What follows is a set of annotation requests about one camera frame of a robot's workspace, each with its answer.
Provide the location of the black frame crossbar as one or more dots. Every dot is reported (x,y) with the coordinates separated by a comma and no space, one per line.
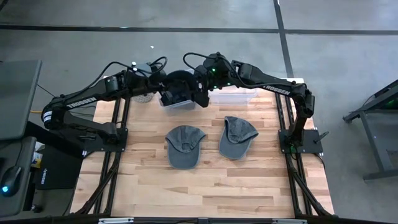
(199,221)

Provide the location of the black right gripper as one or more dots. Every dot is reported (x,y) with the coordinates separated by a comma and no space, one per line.
(206,77)

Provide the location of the silver crossbar bracket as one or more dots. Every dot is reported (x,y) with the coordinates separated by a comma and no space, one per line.
(115,220)
(289,221)

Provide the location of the black computer mouse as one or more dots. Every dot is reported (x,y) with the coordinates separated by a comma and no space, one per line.
(11,180)

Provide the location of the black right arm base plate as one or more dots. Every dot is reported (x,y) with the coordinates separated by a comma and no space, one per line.
(311,144)

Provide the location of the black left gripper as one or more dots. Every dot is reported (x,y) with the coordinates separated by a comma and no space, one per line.
(157,82)

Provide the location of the dark navy baseball cap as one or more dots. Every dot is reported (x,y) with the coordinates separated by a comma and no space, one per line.
(180,81)

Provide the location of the black storage box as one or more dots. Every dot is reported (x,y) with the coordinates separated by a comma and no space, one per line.
(60,168)

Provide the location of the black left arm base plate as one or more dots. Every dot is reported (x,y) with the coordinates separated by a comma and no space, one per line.
(93,144)

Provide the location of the dark grey desk surface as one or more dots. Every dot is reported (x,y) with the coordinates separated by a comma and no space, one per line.
(18,205)

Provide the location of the clear plastic bin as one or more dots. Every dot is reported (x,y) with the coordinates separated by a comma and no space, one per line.
(233,97)
(183,109)

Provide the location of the grey desk panel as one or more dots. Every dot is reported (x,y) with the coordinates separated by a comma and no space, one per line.
(18,99)

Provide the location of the white triangle-patterned planter pot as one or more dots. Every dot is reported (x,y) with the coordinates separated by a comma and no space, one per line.
(143,98)

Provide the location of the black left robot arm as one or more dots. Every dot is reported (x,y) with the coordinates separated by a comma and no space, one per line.
(81,102)

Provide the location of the black diagonal frame brace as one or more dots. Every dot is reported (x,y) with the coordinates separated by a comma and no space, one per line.
(308,188)
(99,188)

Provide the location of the faded grey baseball cap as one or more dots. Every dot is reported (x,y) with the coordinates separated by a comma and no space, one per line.
(185,149)
(237,138)

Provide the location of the black aluminium frame rail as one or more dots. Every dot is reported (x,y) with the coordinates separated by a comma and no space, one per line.
(115,112)
(288,115)
(126,112)
(278,112)

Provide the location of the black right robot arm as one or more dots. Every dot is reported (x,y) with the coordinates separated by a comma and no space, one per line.
(276,88)

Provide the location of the black base plate lever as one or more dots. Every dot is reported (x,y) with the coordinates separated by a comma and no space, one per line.
(321,137)

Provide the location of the black desk frame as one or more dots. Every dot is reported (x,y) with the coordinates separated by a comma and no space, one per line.
(373,140)

